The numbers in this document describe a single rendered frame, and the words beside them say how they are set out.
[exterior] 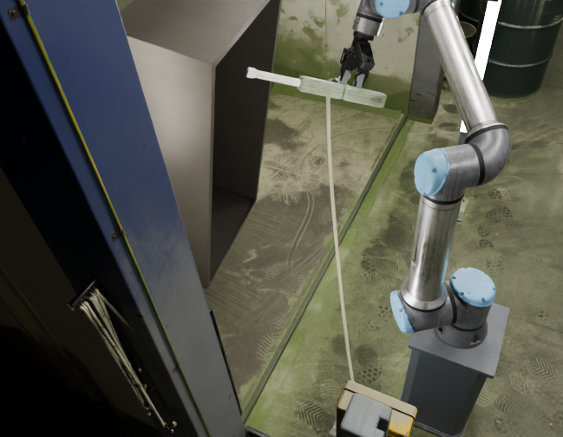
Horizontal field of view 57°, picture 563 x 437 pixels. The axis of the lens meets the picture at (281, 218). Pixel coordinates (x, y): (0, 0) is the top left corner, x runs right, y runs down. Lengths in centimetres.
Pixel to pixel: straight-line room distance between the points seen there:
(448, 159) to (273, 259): 179
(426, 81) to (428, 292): 235
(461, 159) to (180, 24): 90
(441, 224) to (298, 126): 254
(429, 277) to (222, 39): 95
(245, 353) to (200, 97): 147
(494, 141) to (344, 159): 223
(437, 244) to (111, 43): 107
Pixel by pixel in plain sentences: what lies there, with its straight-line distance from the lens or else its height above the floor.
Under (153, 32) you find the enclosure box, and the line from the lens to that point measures 165.
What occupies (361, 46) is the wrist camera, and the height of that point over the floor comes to 151.
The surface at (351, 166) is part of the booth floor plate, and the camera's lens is 356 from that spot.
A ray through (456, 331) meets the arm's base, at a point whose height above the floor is 71.
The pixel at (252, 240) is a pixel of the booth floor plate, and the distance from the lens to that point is 312.
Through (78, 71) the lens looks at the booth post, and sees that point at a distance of 78.
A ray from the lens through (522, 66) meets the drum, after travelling 426.
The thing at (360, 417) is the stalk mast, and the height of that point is 164.
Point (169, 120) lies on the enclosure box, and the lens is 174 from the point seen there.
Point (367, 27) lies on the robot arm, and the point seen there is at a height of 157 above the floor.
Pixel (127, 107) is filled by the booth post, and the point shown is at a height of 192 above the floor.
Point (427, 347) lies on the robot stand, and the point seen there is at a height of 64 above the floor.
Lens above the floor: 237
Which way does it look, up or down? 46 degrees down
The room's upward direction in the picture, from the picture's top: 6 degrees counter-clockwise
